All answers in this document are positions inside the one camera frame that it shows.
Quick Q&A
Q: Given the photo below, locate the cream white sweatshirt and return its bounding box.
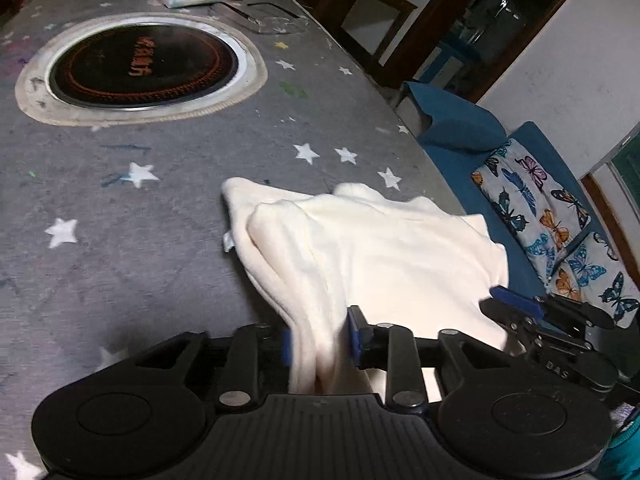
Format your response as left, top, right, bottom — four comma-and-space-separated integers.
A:
222, 178, 509, 394

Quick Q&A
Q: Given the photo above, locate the butterfly print pillow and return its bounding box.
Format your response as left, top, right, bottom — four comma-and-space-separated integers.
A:
471, 140, 591, 284
548, 232, 639, 328

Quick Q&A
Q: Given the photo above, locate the blue sofa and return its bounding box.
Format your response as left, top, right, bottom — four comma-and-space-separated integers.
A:
394, 80, 640, 376

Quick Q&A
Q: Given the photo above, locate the round black induction cooktop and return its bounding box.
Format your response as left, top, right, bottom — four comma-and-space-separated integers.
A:
14, 13, 268, 127

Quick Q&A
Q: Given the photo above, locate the dark wooden side table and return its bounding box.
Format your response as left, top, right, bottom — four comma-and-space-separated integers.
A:
297, 0, 416, 68

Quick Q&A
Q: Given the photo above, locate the black cable on table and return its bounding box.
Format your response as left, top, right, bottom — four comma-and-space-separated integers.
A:
219, 0, 302, 26

